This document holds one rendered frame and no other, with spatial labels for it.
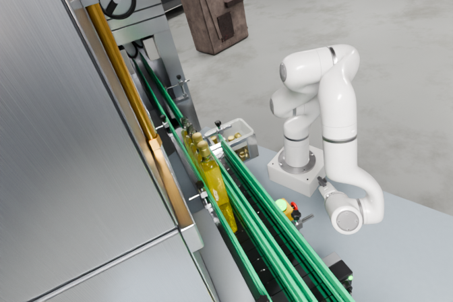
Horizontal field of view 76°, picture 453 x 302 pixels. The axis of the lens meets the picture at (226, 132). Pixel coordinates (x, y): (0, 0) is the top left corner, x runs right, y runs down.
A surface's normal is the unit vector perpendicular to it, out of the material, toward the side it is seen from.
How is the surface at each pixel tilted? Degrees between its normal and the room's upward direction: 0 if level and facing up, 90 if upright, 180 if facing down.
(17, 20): 90
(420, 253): 0
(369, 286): 0
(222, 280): 0
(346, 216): 55
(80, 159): 90
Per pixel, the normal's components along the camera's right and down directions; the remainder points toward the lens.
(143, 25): 0.40, 0.48
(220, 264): -0.20, -0.79
